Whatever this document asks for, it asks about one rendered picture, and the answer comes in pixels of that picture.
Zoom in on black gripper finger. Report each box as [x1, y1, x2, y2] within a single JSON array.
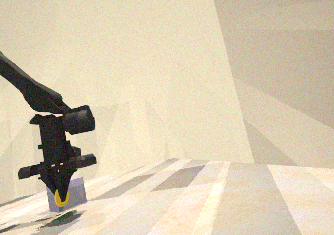
[[53, 169, 78, 202], [38, 174, 57, 195]]

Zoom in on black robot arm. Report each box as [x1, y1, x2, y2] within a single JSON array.
[[0, 51, 95, 140]]

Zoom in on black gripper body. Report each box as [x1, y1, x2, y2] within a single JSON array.
[[18, 136, 97, 179]]

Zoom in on gold coin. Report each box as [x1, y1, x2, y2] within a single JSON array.
[[54, 190, 69, 207]]

